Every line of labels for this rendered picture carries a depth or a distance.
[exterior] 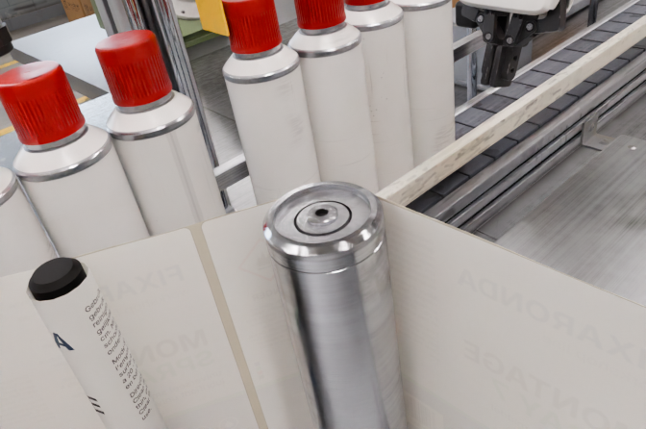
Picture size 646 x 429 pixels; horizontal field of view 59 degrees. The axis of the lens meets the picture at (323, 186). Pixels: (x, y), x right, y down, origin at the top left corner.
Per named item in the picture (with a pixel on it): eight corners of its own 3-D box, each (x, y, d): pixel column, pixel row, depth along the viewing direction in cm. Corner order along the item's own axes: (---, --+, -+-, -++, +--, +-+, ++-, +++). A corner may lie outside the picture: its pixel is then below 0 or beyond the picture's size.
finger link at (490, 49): (472, 11, 56) (459, 79, 58) (501, 15, 53) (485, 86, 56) (490, 12, 58) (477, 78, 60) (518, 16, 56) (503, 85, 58)
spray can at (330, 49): (363, 245, 45) (327, -16, 34) (310, 231, 48) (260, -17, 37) (392, 210, 49) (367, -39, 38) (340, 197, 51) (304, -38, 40)
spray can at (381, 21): (381, 214, 48) (353, -36, 37) (347, 189, 52) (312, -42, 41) (428, 189, 50) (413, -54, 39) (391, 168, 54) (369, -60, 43)
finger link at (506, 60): (502, 15, 53) (486, 86, 56) (533, 20, 51) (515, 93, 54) (520, 17, 55) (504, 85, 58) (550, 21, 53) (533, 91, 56)
